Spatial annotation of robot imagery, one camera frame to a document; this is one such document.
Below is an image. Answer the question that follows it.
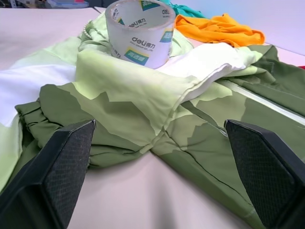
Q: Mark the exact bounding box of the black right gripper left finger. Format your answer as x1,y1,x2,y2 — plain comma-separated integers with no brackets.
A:
0,119,96,229

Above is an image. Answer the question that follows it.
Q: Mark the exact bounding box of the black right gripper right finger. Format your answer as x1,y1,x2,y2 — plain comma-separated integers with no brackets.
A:
224,119,305,229

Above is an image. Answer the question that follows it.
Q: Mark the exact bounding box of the green and white zip jacket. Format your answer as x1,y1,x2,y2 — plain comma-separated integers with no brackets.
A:
0,16,305,229

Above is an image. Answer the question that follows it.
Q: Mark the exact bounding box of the orange cloth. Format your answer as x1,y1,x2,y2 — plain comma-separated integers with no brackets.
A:
174,13,266,48

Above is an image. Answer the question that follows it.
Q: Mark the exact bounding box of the clear packing tape roll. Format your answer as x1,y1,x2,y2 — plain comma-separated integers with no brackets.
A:
104,0,176,70

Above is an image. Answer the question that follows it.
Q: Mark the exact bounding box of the clear plastic storage box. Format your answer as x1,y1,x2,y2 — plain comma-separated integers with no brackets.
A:
46,0,96,10

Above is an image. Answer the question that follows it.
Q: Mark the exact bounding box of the teal cloth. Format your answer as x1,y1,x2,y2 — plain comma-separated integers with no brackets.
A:
164,0,207,19

